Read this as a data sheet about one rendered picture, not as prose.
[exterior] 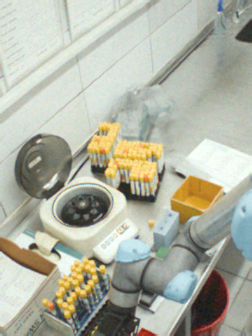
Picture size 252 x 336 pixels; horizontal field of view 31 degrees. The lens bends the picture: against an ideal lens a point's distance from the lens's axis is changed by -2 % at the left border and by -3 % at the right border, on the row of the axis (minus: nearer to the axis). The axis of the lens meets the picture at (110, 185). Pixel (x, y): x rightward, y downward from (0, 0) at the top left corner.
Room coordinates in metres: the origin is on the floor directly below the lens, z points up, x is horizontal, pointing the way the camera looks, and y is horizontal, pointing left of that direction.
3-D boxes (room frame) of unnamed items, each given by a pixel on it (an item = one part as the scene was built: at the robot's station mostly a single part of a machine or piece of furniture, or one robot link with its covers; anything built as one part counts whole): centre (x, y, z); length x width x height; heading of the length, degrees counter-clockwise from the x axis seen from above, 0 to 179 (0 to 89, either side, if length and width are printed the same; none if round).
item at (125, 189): (1.20, -0.08, 0.89); 0.17 x 0.09 x 0.02; 67
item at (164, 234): (0.94, -0.15, 0.92); 0.10 x 0.07 x 0.10; 142
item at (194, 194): (1.04, -0.27, 0.92); 0.13 x 0.13 x 0.10; 47
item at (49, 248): (0.93, 0.23, 0.92); 0.24 x 0.12 x 0.10; 50
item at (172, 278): (0.60, -0.10, 1.17); 0.11 x 0.11 x 0.08; 51
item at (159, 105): (1.67, -0.25, 0.94); 0.20 x 0.17 x 0.14; 112
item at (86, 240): (1.04, 0.09, 0.94); 0.30 x 0.24 x 0.12; 41
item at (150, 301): (0.73, -0.04, 0.89); 0.09 x 0.05 x 0.04; 49
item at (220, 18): (2.35, -0.76, 0.97); 0.08 x 0.07 x 0.20; 144
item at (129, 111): (1.55, -0.11, 0.97); 0.26 x 0.17 x 0.19; 161
